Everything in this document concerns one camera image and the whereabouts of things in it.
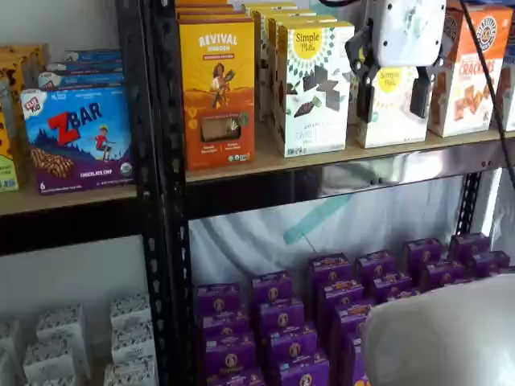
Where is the teal tape strip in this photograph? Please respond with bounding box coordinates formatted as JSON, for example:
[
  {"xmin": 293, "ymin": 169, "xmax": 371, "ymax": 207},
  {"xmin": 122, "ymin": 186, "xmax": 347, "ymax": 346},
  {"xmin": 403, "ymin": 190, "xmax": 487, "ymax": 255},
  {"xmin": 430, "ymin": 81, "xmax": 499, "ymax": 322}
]
[{"xmin": 282, "ymin": 195, "xmax": 352, "ymax": 246}]

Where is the blue Zbar snack box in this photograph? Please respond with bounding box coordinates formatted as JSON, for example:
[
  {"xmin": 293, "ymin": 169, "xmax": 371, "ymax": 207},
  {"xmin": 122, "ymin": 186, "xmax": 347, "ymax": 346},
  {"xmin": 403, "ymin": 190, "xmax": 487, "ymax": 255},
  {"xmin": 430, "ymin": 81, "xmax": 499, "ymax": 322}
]
[
  {"xmin": 45, "ymin": 60, "xmax": 124, "ymax": 76},
  {"xmin": 65, "ymin": 49, "xmax": 122, "ymax": 64},
  {"xmin": 21, "ymin": 85, "xmax": 134, "ymax": 196},
  {"xmin": 37, "ymin": 71, "xmax": 126, "ymax": 92}
]

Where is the orange pretzel crackers box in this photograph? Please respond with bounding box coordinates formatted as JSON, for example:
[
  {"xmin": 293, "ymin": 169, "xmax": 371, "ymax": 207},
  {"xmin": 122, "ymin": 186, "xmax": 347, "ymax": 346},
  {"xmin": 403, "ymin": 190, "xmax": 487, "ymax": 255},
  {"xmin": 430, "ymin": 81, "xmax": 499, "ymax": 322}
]
[{"xmin": 427, "ymin": 3, "xmax": 515, "ymax": 138}]

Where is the Simple Mills chocolate thins box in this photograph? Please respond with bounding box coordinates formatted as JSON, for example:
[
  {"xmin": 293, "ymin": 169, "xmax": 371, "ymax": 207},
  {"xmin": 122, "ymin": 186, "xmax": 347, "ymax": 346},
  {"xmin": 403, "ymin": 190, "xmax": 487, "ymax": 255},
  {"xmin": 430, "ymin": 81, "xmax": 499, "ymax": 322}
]
[
  {"xmin": 257, "ymin": 7, "xmax": 319, "ymax": 124},
  {"xmin": 276, "ymin": 21, "xmax": 356, "ymax": 159},
  {"xmin": 242, "ymin": 2, "xmax": 299, "ymax": 19},
  {"xmin": 266, "ymin": 14, "xmax": 339, "ymax": 136}
]

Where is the black metal shelf rack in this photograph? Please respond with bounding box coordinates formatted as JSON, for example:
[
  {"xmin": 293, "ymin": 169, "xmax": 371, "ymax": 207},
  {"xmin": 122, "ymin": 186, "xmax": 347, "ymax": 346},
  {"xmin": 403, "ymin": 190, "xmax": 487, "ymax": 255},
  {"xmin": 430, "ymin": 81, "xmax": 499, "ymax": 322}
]
[
  {"xmin": 146, "ymin": 0, "xmax": 515, "ymax": 386},
  {"xmin": 0, "ymin": 0, "xmax": 162, "ymax": 386}
]

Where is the purple Annie's snack box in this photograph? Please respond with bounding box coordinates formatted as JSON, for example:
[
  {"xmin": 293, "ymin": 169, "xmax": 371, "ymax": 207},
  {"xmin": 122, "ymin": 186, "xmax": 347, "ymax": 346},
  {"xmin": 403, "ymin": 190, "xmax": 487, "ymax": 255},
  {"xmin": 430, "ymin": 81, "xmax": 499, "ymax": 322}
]
[
  {"xmin": 195, "ymin": 282, "xmax": 243, "ymax": 319},
  {"xmin": 447, "ymin": 232, "xmax": 492, "ymax": 263},
  {"xmin": 403, "ymin": 238, "xmax": 444, "ymax": 275},
  {"xmin": 206, "ymin": 367, "xmax": 266, "ymax": 386},
  {"xmin": 251, "ymin": 270, "xmax": 295, "ymax": 307},
  {"xmin": 355, "ymin": 250, "xmax": 398, "ymax": 283},
  {"xmin": 385, "ymin": 288, "xmax": 422, "ymax": 303},
  {"xmin": 308, "ymin": 253, "xmax": 352, "ymax": 283},
  {"xmin": 262, "ymin": 322, "xmax": 319, "ymax": 363},
  {"xmin": 343, "ymin": 333, "xmax": 369, "ymax": 386},
  {"xmin": 419, "ymin": 260, "xmax": 468, "ymax": 291},
  {"xmin": 468, "ymin": 250, "xmax": 513, "ymax": 279},
  {"xmin": 315, "ymin": 278, "xmax": 366, "ymax": 323},
  {"xmin": 204, "ymin": 332, "xmax": 258, "ymax": 376},
  {"xmin": 256, "ymin": 298, "xmax": 306, "ymax": 335},
  {"xmin": 330, "ymin": 302, "xmax": 376, "ymax": 343},
  {"xmin": 276, "ymin": 351, "xmax": 332, "ymax": 386},
  {"xmin": 371, "ymin": 272, "xmax": 412, "ymax": 302},
  {"xmin": 200, "ymin": 312, "xmax": 251, "ymax": 343}
]

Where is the orange Revival cracker box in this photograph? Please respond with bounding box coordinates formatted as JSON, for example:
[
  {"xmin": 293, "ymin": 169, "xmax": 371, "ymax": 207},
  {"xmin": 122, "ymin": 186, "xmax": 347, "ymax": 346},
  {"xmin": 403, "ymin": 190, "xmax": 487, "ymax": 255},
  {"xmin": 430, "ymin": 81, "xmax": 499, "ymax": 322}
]
[
  {"xmin": 179, "ymin": 19, "xmax": 257, "ymax": 172},
  {"xmin": 175, "ymin": 2, "xmax": 245, "ymax": 15},
  {"xmin": 175, "ymin": 10, "xmax": 254, "ymax": 24}
]

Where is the yellow Bobo's snack box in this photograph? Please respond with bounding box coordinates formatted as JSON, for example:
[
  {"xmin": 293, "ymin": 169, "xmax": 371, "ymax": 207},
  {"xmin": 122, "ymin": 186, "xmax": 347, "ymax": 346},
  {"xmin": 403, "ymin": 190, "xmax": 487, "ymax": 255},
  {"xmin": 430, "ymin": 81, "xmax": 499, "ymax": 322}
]
[
  {"xmin": 0, "ymin": 108, "xmax": 21, "ymax": 193},
  {"xmin": 0, "ymin": 44, "xmax": 52, "ymax": 117}
]

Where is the blue and white cracker box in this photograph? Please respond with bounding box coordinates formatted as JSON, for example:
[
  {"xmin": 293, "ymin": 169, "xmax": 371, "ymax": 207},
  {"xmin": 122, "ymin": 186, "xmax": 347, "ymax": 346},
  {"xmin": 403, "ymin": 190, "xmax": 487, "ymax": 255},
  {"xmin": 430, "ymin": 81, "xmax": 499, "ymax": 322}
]
[{"xmin": 489, "ymin": 47, "xmax": 515, "ymax": 133}]

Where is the white plastic backdrop sheet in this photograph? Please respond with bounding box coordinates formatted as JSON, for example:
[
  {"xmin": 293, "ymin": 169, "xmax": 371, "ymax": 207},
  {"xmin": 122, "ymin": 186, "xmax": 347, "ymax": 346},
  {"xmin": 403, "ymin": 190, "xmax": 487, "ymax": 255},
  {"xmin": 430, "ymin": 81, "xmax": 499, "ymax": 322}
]
[{"xmin": 187, "ymin": 166, "xmax": 515, "ymax": 291}]

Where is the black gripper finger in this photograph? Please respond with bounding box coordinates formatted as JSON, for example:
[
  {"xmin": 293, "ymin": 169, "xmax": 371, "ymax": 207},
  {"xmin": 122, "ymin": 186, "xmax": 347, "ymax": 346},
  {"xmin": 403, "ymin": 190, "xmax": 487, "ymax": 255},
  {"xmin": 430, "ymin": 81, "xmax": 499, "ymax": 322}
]
[
  {"xmin": 409, "ymin": 42, "xmax": 447, "ymax": 120},
  {"xmin": 344, "ymin": 18, "xmax": 382, "ymax": 124}
]

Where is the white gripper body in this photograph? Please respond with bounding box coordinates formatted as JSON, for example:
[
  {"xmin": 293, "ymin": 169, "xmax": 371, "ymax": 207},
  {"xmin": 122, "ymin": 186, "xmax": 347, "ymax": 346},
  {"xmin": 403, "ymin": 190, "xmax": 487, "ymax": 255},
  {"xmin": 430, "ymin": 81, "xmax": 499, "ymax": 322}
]
[{"xmin": 368, "ymin": 0, "xmax": 447, "ymax": 68}]

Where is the wooden shelf board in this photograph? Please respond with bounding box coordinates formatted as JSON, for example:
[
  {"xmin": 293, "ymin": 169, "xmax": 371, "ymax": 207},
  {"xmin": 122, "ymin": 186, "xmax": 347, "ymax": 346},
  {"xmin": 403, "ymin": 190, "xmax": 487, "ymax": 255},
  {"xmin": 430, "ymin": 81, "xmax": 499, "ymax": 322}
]
[
  {"xmin": 0, "ymin": 181, "xmax": 138, "ymax": 216},
  {"xmin": 184, "ymin": 119, "xmax": 515, "ymax": 184}
]

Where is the Simple Mills almond bars box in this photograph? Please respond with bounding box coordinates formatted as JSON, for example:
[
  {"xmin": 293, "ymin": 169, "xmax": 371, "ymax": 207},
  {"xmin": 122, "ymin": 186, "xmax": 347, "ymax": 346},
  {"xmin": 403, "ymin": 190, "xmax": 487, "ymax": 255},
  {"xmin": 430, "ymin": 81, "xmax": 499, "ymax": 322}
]
[{"xmin": 355, "ymin": 65, "xmax": 430, "ymax": 150}]

